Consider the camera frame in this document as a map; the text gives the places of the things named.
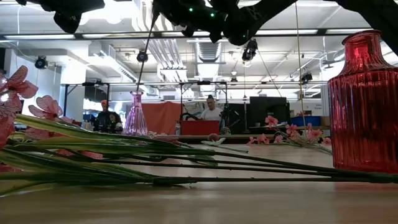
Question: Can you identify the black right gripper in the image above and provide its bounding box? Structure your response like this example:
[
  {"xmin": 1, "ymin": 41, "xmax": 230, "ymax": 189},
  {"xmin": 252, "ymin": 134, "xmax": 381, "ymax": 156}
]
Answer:
[{"xmin": 222, "ymin": 0, "xmax": 298, "ymax": 47}]

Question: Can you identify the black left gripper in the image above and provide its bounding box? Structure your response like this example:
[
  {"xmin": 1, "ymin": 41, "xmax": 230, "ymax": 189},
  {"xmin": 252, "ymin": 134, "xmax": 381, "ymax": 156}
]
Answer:
[{"xmin": 152, "ymin": 0, "xmax": 229, "ymax": 44}]

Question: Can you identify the pink-red artificial tulip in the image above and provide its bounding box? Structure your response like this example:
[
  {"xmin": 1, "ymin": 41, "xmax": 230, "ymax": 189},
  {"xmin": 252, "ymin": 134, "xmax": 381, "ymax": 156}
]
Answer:
[{"xmin": 200, "ymin": 133, "xmax": 249, "ymax": 154}]

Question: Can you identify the pink blossom flower bunch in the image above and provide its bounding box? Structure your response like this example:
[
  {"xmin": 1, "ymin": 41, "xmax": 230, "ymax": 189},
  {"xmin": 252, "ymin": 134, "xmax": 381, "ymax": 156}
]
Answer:
[
  {"xmin": 246, "ymin": 114, "xmax": 333, "ymax": 156},
  {"xmin": 0, "ymin": 65, "xmax": 398, "ymax": 197}
]

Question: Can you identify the red ribbed glass vase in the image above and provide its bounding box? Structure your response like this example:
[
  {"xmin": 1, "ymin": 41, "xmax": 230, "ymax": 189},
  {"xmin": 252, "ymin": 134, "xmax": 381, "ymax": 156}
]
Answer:
[{"xmin": 327, "ymin": 29, "xmax": 398, "ymax": 174}]

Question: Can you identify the purple ribbed glass vase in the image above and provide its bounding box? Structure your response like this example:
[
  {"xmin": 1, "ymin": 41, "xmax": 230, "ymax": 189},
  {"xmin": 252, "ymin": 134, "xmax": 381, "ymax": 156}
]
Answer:
[{"xmin": 121, "ymin": 90, "xmax": 149, "ymax": 137}]

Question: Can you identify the person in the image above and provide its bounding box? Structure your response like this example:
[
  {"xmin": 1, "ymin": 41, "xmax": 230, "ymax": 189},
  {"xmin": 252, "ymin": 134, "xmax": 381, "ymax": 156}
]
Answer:
[
  {"xmin": 92, "ymin": 99, "xmax": 124, "ymax": 134},
  {"xmin": 200, "ymin": 95, "xmax": 224, "ymax": 121}
]

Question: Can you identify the orange cloth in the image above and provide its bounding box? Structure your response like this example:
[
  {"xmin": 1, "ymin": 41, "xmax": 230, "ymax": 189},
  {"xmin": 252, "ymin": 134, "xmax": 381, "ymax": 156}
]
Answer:
[{"xmin": 141, "ymin": 101, "xmax": 183, "ymax": 135}]

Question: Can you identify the small red bin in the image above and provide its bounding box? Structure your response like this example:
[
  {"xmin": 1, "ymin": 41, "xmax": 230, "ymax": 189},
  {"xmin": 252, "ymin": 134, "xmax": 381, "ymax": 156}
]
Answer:
[{"xmin": 180, "ymin": 120, "xmax": 220, "ymax": 136}]

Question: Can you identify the blue bin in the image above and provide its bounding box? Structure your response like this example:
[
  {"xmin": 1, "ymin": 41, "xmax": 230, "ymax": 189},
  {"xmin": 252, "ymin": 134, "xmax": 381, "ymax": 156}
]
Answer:
[{"xmin": 290, "ymin": 115, "xmax": 322, "ymax": 127}]

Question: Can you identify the silver air duct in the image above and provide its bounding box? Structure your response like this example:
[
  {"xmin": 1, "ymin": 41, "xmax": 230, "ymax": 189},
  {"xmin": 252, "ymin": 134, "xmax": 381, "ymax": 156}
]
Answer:
[{"xmin": 186, "ymin": 39, "xmax": 233, "ymax": 97}]

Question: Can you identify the black overhead frame bar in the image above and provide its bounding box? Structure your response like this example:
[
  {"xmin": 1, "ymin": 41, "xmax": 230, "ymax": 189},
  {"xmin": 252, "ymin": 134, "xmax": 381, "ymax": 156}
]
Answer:
[{"xmin": 0, "ymin": 28, "xmax": 374, "ymax": 40}]

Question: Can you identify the black table frame rail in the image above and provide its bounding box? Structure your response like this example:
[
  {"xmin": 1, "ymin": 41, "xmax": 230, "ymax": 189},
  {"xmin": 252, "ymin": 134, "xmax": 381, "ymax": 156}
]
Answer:
[{"xmin": 177, "ymin": 134, "xmax": 280, "ymax": 144}]

